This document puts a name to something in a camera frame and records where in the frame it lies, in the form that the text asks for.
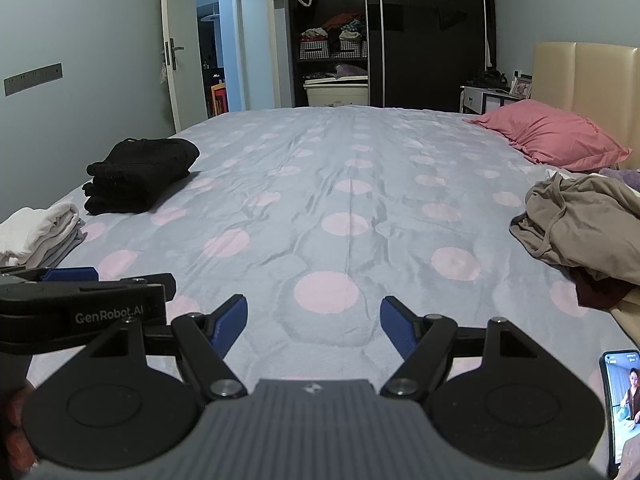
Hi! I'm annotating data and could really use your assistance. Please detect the dark red garment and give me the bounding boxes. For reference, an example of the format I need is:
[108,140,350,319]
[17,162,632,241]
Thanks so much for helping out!
[574,265,633,311]

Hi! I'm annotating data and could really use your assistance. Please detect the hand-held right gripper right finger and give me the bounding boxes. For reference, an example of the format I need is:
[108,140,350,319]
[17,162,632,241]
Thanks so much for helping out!
[379,296,556,401]

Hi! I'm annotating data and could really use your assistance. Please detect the white room door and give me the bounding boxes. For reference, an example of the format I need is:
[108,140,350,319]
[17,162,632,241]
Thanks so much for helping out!
[160,0,206,133]

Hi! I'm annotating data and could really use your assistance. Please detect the stack of black folded clothes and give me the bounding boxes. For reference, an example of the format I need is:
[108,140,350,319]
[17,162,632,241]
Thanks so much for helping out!
[82,137,201,215]

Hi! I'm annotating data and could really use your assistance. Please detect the purple fuzzy garment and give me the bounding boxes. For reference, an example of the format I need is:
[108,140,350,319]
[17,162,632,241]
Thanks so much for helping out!
[597,167,640,192]

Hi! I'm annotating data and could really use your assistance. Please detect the smartphone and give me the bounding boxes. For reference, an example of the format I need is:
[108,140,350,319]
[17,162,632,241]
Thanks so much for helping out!
[599,349,640,480]

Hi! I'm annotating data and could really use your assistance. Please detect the white nightstand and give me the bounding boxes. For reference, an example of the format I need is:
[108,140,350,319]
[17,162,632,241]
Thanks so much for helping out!
[459,85,531,115]

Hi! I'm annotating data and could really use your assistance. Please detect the red orange chair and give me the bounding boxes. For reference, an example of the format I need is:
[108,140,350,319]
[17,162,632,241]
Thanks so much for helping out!
[210,82,228,117]

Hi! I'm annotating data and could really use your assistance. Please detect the checkered storage basket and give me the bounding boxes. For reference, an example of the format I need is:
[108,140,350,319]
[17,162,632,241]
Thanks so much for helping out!
[331,39,368,59]
[299,40,331,60]

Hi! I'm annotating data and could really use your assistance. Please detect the dark wardrobe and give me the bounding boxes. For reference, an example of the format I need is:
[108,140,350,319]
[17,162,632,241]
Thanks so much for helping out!
[282,0,497,108]

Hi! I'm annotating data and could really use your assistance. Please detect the bed with pink dotted sheet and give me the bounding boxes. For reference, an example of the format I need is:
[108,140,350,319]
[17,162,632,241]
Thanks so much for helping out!
[0,105,640,480]

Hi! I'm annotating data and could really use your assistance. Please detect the white laundry basket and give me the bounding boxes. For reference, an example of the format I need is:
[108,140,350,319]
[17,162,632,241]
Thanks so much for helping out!
[303,76,371,107]

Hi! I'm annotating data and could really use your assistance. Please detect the person's left hand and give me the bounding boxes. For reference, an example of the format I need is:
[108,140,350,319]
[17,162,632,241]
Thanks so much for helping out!
[0,377,39,472]

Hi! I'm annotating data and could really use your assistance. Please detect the grey folded shirt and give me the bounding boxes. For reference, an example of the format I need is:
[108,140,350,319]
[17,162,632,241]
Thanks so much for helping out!
[20,227,88,270]

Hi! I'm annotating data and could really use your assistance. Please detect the black bag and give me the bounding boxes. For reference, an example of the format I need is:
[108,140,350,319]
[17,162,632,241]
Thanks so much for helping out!
[467,67,511,90]

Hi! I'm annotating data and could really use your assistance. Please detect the taupe garment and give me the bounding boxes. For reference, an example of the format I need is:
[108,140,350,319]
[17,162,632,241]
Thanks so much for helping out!
[509,172,640,283]

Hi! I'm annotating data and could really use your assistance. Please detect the beige padded headboard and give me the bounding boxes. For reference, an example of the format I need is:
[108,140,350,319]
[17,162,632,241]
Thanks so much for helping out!
[531,41,640,171]

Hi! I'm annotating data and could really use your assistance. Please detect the grey wall switch plate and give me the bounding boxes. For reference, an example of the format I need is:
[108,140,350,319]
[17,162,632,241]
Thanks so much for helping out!
[4,62,63,97]

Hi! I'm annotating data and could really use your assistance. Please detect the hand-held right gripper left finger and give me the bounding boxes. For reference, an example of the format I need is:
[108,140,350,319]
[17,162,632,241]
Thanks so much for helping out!
[87,294,249,401]

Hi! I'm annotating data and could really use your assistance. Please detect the pink pillow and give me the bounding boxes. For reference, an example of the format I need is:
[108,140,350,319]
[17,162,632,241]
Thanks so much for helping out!
[462,99,632,172]

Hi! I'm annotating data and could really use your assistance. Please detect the clothes on wardrobe shelf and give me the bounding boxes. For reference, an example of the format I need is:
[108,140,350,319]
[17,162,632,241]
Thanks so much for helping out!
[300,12,366,43]

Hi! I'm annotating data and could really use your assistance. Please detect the cream cloth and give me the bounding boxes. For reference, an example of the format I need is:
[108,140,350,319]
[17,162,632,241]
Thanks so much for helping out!
[609,287,640,348]

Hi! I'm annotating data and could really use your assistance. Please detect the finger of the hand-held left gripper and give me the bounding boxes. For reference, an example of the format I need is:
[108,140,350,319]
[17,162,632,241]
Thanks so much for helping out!
[97,272,177,304]
[0,266,99,287]

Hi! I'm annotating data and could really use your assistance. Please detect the metal door handle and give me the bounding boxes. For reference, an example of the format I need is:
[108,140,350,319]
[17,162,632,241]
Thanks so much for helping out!
[164,37,185,70]

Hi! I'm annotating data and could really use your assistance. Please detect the white long sleeve shirt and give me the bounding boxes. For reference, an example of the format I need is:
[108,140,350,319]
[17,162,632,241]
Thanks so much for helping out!
[0,202,83,266]

